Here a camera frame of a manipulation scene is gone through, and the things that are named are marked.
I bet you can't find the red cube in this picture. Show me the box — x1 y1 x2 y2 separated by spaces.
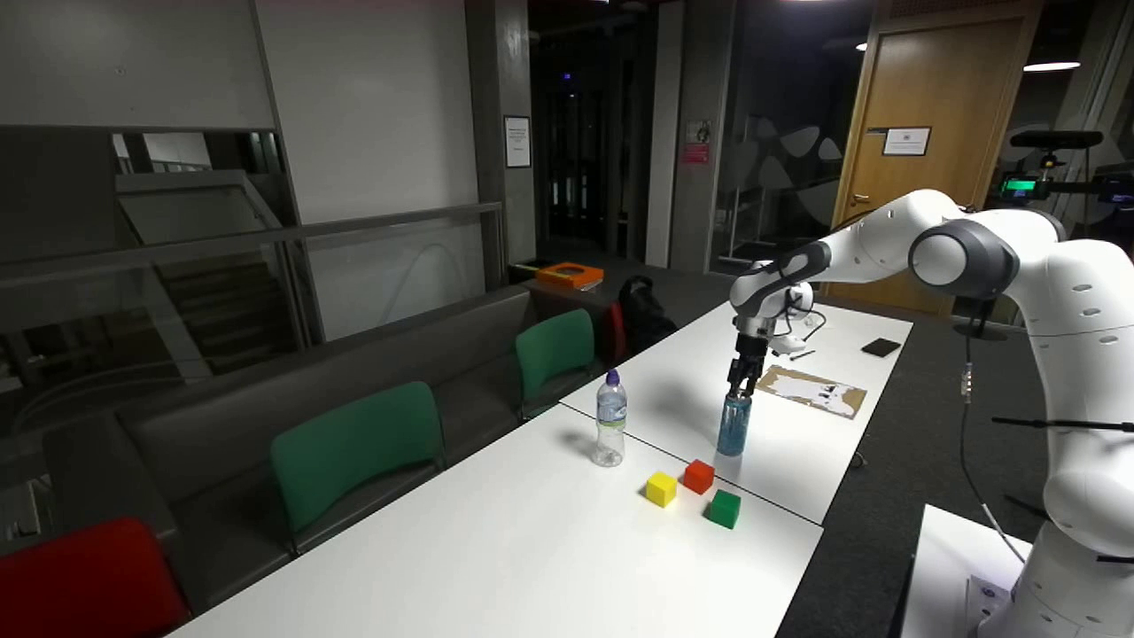
680 459 720 497

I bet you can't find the red chair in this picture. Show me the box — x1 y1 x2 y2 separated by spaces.
0 513 190 638

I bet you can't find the white paper notice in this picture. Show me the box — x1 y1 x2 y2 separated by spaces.
502 115 534 171

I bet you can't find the thin tangled wire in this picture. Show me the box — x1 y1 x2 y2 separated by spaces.
771 310 829 363

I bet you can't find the large green chair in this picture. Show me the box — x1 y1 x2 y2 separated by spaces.
267 379 448 552

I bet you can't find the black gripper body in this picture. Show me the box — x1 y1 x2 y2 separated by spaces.
729 330 771 376

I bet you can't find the blue drink can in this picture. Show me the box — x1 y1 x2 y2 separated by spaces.
712 389 756 460

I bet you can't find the orange box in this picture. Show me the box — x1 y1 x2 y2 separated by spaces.
529 259 605 294

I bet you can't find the black stereo camera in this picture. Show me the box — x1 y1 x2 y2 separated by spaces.
1006 125 1109 152

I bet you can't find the black backpack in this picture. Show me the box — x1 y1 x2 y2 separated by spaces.
605 277 680 367

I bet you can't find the green cube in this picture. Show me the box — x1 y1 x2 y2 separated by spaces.
703 486 743 533

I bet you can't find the white door sign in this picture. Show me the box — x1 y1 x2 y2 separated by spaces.
882 125 933 159

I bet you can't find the clear plastic water bottle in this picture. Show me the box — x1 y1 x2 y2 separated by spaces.
591 368 631 471

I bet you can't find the white socket box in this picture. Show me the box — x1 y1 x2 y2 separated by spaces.
960 574 1006 626

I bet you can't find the brown clipboard with paper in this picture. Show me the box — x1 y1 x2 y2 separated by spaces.
756 363 870 421

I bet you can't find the yellow cube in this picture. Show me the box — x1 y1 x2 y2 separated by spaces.
638 467 680 511

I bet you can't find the small green chair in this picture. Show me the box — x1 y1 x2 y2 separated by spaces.
514 310 599 420

